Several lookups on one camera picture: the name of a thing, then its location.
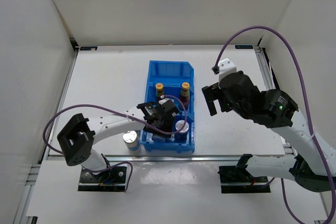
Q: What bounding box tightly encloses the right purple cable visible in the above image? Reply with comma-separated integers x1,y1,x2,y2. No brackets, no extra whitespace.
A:
211,25,336,224

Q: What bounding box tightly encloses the aluminium table frame rail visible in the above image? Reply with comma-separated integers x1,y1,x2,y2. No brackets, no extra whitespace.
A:
255,47,298,156

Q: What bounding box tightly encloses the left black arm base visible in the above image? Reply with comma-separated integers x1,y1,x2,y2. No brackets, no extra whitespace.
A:
77,162,133,193

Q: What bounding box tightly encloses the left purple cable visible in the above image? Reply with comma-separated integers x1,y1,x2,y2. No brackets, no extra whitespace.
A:
43,94,188,192

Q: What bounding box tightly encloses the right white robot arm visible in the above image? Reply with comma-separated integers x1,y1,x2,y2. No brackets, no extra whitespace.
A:
202,71,335,193

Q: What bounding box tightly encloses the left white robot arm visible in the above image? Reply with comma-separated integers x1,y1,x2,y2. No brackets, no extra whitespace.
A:
57,98,180,182

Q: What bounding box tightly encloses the purple cable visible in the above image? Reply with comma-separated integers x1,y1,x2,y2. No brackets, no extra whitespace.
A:
43,94,188,192
211,25,336,224

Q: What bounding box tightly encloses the silver can front left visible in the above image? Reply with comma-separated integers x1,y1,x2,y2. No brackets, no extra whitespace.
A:
122,131,140,152

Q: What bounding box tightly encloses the sauce bottle yellow cap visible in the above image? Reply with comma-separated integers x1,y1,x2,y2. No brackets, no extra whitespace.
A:
155,83,164,101
180,82,190,110

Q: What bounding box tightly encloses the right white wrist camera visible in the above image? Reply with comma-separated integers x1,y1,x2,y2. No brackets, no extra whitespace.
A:
212,58,237,82

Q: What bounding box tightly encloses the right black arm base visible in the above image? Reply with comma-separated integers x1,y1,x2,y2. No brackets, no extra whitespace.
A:
218,166,271,194

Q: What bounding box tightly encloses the blue plastic divided bin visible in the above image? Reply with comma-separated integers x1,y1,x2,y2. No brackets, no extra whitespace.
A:
140,60,195,153

